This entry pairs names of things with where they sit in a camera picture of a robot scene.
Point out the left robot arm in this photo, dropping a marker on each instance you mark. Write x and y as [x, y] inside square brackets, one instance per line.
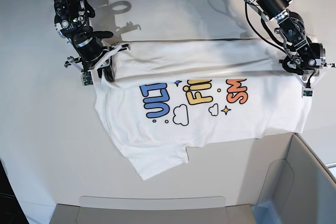
[304, 58]

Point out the white printed t-shirt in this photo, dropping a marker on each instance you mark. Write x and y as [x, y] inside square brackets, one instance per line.
[169, 96]

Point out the grey box at right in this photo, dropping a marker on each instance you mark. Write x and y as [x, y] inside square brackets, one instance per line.
[297, 189]

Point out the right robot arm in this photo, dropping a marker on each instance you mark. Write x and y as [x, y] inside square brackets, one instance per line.
[72, 22]

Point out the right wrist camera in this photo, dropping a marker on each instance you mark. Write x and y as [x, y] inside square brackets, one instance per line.
[86, 78]

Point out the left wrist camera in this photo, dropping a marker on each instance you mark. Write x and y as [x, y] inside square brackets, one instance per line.
[307, 92]

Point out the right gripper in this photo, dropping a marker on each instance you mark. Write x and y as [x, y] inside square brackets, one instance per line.
[96, 56]

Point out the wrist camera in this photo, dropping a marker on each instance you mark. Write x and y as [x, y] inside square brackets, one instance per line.
[86, 78]
[307, 92]

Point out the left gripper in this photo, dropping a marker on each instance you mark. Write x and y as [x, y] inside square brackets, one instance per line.
[307, 76]

